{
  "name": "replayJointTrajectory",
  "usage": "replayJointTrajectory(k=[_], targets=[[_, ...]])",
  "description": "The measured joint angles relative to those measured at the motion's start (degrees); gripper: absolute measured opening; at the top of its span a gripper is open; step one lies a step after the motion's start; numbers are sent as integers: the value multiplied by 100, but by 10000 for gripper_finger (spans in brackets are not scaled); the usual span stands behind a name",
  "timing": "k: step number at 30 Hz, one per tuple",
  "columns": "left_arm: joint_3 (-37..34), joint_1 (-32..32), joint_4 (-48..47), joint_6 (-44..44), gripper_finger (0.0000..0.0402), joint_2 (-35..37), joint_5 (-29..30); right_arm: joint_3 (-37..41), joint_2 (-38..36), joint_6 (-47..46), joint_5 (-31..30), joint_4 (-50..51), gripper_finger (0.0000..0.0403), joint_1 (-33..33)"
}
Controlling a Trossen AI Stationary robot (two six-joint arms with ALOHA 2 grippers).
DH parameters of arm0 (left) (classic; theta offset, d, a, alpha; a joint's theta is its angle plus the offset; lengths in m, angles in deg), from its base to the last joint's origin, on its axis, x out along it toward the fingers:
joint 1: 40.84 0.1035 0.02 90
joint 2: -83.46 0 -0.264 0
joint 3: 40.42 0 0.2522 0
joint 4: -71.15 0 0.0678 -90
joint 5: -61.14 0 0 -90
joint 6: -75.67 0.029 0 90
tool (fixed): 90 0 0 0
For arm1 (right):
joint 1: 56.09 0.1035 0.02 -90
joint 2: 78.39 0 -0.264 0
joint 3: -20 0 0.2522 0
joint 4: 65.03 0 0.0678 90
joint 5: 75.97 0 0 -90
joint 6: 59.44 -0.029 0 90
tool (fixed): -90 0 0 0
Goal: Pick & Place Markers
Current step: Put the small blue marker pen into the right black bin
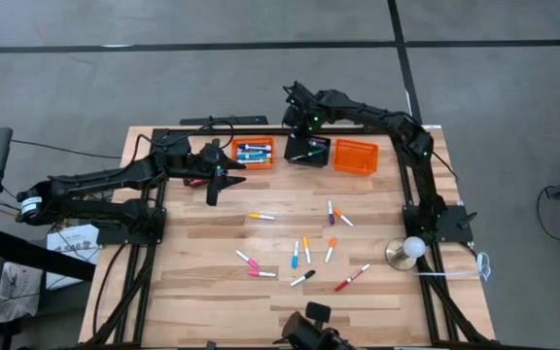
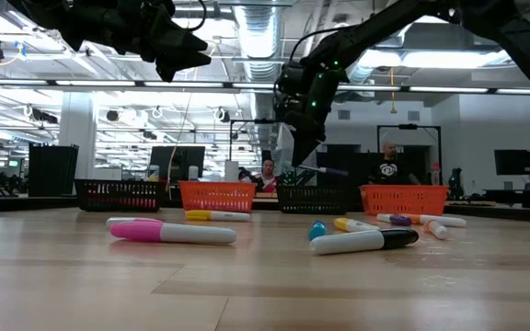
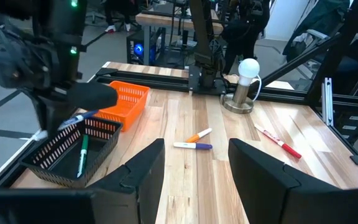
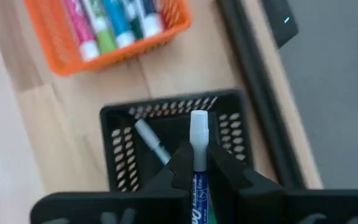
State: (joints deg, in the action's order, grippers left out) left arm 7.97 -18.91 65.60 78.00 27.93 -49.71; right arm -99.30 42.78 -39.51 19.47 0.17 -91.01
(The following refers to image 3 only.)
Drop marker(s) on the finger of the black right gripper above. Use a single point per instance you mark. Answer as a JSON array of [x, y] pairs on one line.
[[53, 115]]

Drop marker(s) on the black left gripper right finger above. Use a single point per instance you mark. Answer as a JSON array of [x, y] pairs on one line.
[[259, 186]]

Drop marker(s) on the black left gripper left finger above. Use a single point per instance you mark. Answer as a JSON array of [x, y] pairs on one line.
[[141, 186]]

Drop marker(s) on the purple slim marker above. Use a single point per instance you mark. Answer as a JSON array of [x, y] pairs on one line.
[[79, 117]]

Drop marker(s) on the green cap slim marker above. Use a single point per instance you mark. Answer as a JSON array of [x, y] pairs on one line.
[[83, 152]]

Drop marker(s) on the red slim marker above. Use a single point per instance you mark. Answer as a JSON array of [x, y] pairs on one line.
[[278, 141]]

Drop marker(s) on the purple cap white marker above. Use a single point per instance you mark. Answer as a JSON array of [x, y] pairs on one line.
[[191, 145]]

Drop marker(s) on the orange cap white marker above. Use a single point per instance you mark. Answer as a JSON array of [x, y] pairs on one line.
[[199, 135]]

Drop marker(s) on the black plastic basket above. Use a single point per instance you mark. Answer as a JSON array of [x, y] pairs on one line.
[[61, 161]]

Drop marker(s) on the orange plastic basket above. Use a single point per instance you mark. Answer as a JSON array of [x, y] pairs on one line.
[[129, 102]]

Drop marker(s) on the white bulb table lamp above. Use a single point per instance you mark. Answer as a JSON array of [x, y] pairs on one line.
[[248, 70]]

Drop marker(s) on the wooden desk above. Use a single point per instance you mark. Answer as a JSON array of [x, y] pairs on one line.
[[166, 20]]

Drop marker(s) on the grey chair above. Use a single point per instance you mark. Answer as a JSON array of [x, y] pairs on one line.
[[315, 21]]

